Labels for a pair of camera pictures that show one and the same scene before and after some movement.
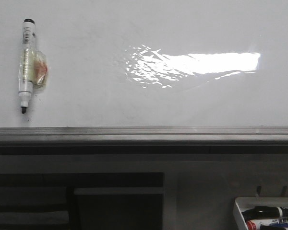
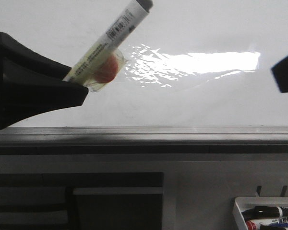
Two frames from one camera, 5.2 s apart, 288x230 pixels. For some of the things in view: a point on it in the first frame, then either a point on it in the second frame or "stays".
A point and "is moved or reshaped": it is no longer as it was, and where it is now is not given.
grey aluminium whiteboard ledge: [143, 140] stays
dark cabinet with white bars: [124, 201] stays
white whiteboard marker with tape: [33, 66] is moved or reshaped
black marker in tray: [268, 212] stays
